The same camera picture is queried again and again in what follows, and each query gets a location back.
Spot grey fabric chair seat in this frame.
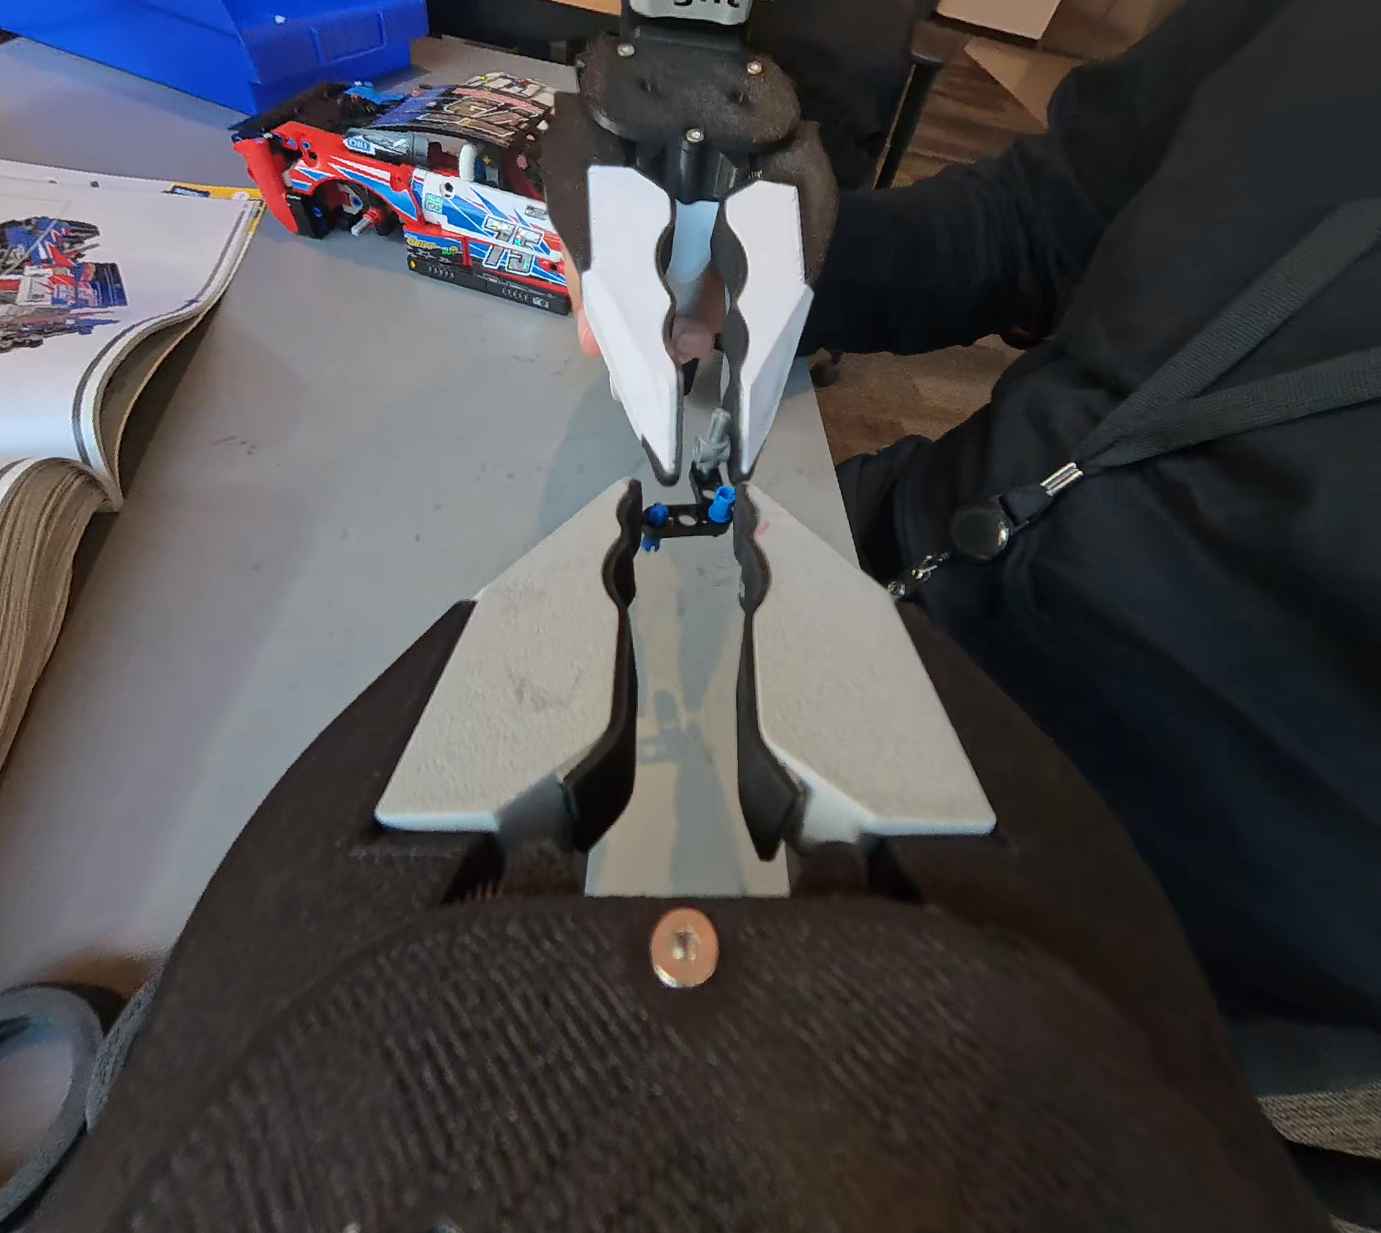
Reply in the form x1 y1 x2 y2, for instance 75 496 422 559
1227 1017 1381 1148

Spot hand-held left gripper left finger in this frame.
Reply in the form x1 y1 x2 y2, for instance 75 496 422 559
375 481 644 848

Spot person's right hand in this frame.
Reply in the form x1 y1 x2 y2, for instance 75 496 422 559
577 264 729 365

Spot open instruction book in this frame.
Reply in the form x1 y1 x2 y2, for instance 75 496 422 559
0 155 265 770

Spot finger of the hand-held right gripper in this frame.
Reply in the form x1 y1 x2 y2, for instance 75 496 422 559
714 180 815 481
585 162 698 489

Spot black rubber toy tyre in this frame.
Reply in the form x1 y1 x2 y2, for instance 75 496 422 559
0 984 105 1189

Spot black strap with toggle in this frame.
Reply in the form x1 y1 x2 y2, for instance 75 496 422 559
890 194 1381 601

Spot person's right forearm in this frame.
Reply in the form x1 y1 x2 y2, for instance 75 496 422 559
800 57 1094 361

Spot grey axle connector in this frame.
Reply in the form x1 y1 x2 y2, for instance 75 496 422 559
690 400 737 489

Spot black beam two blue pins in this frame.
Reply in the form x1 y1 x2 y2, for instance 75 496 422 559
639 489 740 554

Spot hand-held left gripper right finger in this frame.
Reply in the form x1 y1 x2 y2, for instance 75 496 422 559
731 482 996 863

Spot red black toy model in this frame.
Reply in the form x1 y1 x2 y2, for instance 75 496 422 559
233 72 577 316

